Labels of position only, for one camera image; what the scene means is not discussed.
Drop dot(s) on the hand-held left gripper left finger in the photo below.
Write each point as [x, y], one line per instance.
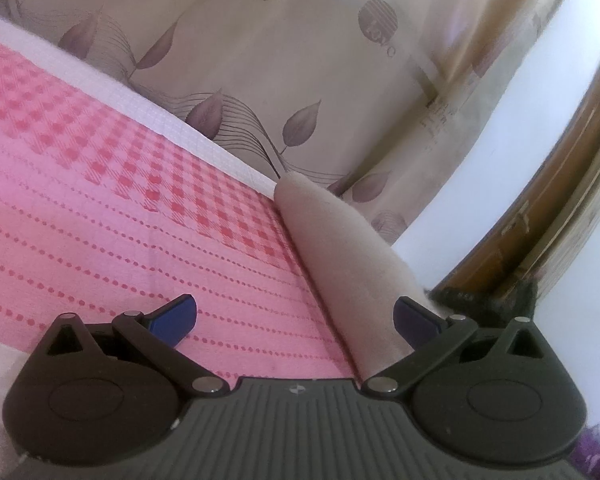
[176, 318]

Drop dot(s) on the pink and white bed blanket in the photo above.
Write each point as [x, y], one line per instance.
[130, 200]

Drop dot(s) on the brown wooden door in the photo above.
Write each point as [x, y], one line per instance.
[545, 210]

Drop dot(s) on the beige leaf print curtain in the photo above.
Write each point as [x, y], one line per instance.
[280, 50]

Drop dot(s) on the white fleece garment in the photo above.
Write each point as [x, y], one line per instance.
[340, 260]

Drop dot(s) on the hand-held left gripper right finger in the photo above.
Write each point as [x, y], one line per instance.
[414, 323]

